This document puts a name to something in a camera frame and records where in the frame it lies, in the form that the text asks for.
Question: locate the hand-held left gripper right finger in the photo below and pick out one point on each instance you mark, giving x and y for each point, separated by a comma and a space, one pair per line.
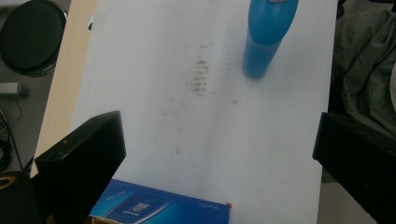
361, 161

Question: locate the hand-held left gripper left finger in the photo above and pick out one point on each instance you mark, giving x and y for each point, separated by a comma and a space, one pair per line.
77, 161

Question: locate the blue cardboard box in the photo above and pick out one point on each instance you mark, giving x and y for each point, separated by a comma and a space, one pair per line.
162, 207

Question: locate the blue bottle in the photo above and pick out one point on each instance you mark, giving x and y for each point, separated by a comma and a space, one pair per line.
264, 34

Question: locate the grey-green cloth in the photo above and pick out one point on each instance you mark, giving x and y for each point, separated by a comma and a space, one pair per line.
367, 68

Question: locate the grey metal bar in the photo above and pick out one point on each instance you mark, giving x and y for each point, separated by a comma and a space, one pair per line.
11, 89

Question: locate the black round stool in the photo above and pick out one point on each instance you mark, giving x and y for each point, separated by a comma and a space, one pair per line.
31, 35

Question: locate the white table cover sheet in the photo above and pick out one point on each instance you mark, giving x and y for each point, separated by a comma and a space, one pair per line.
202, 109

